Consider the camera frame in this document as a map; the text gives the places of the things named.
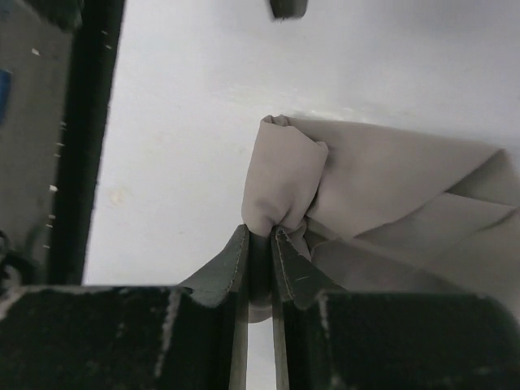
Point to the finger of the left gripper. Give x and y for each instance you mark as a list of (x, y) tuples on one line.
[(288, 9)]

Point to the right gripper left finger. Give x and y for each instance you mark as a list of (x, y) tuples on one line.
[(189, 336)]

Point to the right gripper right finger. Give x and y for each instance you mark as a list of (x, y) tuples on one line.
[(327, 337)]

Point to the grey underwear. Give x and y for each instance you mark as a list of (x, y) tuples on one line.
[(387, 210)]

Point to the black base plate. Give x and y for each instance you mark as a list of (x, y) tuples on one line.
[(57, 67)]

